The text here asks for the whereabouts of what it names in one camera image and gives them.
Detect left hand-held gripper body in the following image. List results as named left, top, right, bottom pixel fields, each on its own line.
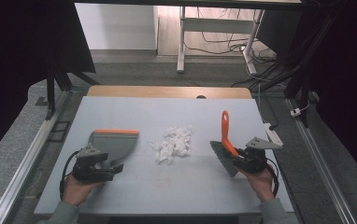
left=71, top=143, right=116, bottom=183

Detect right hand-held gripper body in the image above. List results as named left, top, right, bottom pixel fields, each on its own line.
left=237, top=136, right=284, bottom=175

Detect grey brush with orange handle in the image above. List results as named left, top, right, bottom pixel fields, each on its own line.
left=209, top=109, right=240, bottom=179

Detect grey dustpan with orange edge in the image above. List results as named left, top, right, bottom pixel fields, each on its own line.
left=87, top=128, right=140, bottom=169

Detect pile of white paper scraps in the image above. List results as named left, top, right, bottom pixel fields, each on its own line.
left=148, top=125, right=195, bottom=166

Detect person's left hand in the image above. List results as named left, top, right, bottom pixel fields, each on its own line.
left=61, top=173, right=106, bottom=207

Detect person's right hand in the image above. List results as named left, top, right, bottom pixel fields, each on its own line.
left=237, top=165, right=277, bottom=203

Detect white power strip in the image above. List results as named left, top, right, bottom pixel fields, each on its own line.
left=263, top=122, right=284, bottom=148

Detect black metal stand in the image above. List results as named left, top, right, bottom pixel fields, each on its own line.
left=254, top=12, right=336, bottom=129
left=35, top=52, right=100, bottom=121

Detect wooden table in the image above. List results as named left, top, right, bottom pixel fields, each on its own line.
left=86, top=85, right=253, bottom=100

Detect dark curtain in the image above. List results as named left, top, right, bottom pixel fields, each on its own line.
left=0, top=0, right=97, bottom=167
left=257, top=0, right=357, bottom=190

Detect white cabinet panel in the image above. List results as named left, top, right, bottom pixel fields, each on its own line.
left=74, top=3, right=160, bottom=51

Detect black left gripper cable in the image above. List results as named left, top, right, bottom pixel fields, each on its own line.
left=59, top=150, right=81, bottom=201

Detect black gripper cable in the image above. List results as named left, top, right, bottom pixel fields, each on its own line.
left=264, top=156, right=280, bottom=198
left=59, top=150, right=81, bottom=201

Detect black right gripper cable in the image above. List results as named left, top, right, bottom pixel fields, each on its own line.
left=264, top=156, right=280, bottom=198

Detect aluminium rail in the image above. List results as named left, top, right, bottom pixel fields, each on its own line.
left=285, top=98, right=357, bottom=224
left=0, top=90, right=72, bottom=224

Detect tangle of black floor cables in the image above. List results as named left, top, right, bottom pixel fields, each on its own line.
left=184, top=7, right=280, bottom=89

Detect white desk frame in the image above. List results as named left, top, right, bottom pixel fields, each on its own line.
left=176, top=6, right=265, bottom=76

